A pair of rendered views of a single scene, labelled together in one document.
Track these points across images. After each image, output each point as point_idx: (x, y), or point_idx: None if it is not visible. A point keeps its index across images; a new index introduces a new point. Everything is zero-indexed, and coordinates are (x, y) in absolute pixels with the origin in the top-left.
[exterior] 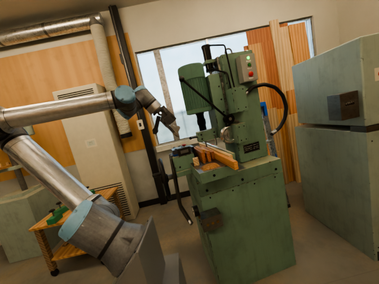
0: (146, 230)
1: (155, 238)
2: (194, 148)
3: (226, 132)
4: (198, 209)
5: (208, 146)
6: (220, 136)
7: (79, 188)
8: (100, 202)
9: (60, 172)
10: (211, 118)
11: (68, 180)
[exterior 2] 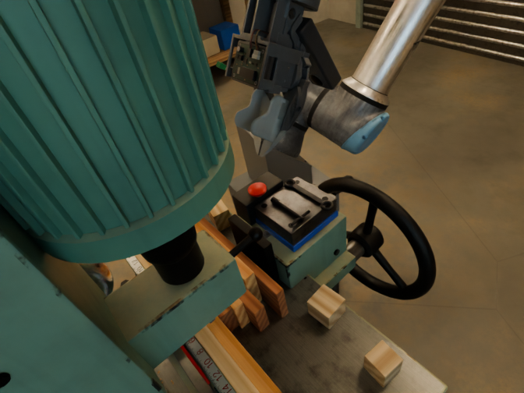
0: (249, 134)
1: (263, 167)
2: (253, 262)
3: None
4: None
5: (206, 334)
6: (107, 266)
7: (366, 58)
8: (339, 95)
9: (391, 12)
10: (91, 303)
11: (377, 34)
